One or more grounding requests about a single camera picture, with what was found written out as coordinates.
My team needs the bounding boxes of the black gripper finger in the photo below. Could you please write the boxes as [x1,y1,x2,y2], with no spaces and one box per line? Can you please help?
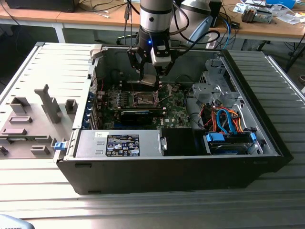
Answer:
[156,59,174,84]
[127,46,146,81]

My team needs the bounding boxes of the silver green CPU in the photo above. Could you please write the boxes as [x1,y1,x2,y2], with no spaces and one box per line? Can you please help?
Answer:
[140,73,160,87]

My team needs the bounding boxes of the CPU socket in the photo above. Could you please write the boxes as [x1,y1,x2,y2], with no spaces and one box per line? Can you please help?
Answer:
[132,91,160,107]

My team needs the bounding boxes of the copper finned CPU cooler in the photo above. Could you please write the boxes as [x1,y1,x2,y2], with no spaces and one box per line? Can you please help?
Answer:
[241,6,257,23]

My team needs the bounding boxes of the beige case latch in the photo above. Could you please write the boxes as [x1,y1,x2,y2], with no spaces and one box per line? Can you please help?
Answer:
[89,44,103,60]

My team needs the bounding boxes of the green motherboard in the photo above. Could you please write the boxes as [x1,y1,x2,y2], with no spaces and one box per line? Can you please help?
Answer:
[96,82,191,131]

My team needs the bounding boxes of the silver drive cage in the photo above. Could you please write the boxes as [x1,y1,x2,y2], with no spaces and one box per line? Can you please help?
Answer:
[192,58,241,108]

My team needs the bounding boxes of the black graphics card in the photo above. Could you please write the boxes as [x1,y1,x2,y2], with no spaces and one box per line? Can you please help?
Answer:
[119,109,154,127]

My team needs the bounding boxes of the long wooden desk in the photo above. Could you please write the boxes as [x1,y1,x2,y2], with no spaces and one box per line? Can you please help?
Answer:
[0,0,305,45]

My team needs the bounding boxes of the black desktop speaker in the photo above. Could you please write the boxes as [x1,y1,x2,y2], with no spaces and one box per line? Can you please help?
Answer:
[209,0,224,28]

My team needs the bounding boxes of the white paper sheets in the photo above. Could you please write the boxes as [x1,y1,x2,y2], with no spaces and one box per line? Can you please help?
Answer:
[232,2,253,14]

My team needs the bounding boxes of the silver power supply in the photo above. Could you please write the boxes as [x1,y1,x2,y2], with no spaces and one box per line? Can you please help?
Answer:
[74,130,165,158]

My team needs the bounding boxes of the hard disk in blue carrier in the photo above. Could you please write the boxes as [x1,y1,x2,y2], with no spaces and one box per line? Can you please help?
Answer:
[202,132,259,156]

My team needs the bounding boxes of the black device case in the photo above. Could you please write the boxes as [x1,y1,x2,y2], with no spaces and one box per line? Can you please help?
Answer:
[4,0,77,13]

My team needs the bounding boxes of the black PC case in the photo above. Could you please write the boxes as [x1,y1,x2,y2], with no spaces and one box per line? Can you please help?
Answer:
[54,45,294,195]

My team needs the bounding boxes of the silver optical drive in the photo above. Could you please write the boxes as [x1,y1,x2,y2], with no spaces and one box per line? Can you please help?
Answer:
[254,8,274,24]

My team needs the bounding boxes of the grey parts rack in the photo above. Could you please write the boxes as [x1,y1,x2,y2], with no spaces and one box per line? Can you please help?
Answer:
[0,83,81,160]

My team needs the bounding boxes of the clear plastic bag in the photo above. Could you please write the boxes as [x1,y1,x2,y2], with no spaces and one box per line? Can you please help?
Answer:
[276,13,303,25]

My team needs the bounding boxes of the blue box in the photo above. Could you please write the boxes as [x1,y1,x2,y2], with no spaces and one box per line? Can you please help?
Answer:
[265,0,296,7]

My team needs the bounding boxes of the grey rounded device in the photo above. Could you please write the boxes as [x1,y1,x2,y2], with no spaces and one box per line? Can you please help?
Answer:
[0,214,33,229]

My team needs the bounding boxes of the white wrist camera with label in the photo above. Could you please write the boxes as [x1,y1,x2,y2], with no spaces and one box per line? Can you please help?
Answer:
[151,42,172,67]

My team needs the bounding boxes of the blue SATA wire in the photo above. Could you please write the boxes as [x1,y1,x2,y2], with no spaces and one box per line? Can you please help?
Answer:
[214,106,235,135]

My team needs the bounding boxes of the orange wire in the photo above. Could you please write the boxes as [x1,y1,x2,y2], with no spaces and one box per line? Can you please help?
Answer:
[201,108,245,132]

